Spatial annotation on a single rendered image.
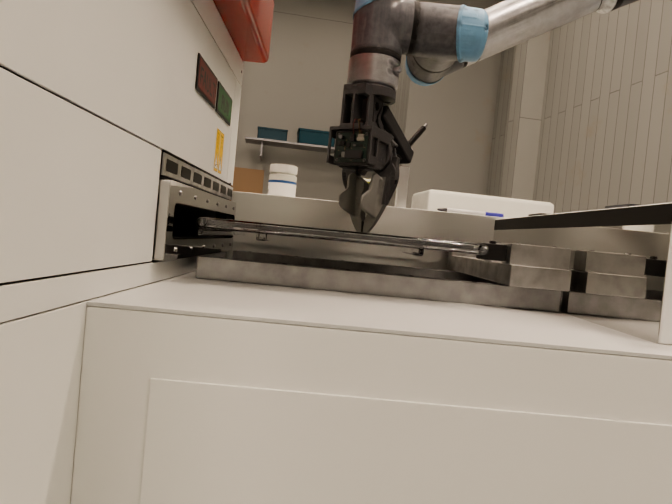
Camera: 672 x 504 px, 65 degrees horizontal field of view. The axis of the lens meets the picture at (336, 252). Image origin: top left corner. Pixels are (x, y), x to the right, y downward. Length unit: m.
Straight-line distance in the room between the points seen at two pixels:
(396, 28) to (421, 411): 0.54
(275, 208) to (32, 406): 0.71
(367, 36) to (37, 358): 0.59
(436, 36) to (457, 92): 6.83
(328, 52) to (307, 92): 0.75
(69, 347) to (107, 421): 0.08
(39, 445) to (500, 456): 0.37
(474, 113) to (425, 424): 7.27
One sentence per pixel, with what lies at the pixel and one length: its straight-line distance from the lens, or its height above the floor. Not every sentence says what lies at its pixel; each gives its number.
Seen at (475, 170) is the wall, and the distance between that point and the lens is 7.56.
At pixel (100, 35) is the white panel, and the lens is 0.50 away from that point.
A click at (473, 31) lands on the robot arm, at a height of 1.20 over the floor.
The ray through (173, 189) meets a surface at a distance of 0.66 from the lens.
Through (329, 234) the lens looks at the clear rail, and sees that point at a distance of 0.66.
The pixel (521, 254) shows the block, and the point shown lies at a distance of 0.74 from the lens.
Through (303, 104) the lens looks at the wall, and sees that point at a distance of 9.05.
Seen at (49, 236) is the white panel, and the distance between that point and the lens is 0.43.
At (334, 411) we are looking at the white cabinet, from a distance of 0.47.
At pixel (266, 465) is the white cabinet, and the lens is 0.49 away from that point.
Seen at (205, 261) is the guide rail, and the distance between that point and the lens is 0.74.
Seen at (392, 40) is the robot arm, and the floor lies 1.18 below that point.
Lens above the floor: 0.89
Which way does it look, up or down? 2 degrees down
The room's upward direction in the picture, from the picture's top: 5 degrees clockwise
